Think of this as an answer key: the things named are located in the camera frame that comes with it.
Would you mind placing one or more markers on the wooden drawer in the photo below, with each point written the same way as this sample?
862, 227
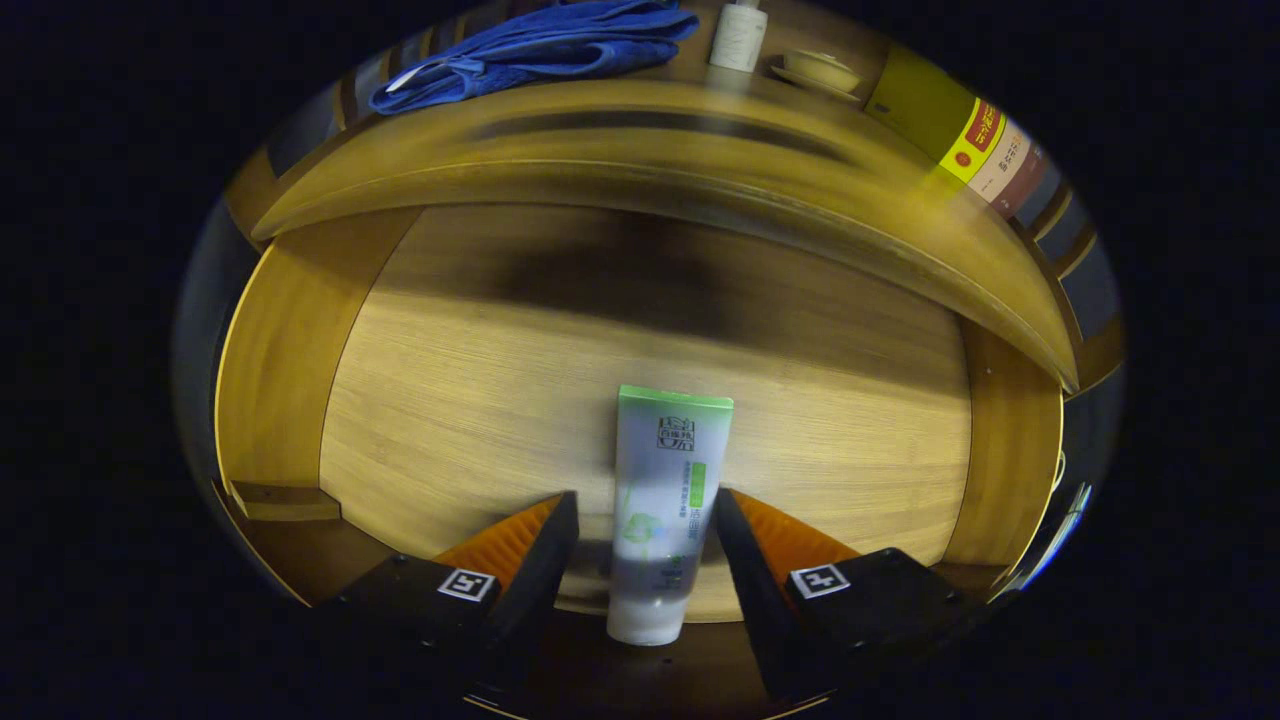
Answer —
480, 380

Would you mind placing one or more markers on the orange beige book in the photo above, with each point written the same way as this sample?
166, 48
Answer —
1005, 160

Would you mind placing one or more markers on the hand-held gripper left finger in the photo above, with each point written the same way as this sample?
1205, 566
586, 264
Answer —
535, 600

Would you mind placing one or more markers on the white green cleanser tube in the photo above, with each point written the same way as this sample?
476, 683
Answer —
665, 470

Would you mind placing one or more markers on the brown book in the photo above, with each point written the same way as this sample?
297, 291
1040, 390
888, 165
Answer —
1025, 185

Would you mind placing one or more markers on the blue folded towel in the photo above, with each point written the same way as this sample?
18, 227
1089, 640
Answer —
540, 50

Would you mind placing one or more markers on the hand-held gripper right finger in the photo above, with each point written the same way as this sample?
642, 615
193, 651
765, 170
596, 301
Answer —
755, 590

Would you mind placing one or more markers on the white pump bottle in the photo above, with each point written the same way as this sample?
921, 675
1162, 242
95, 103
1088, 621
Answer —
738, 40

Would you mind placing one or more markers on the yellow book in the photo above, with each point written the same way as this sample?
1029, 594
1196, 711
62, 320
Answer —
920, 100

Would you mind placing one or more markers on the wooden countertop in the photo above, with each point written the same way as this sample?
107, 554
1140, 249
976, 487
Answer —
420, 150

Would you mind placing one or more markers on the beige lidded teacup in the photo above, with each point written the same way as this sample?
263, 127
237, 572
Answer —
820, 72

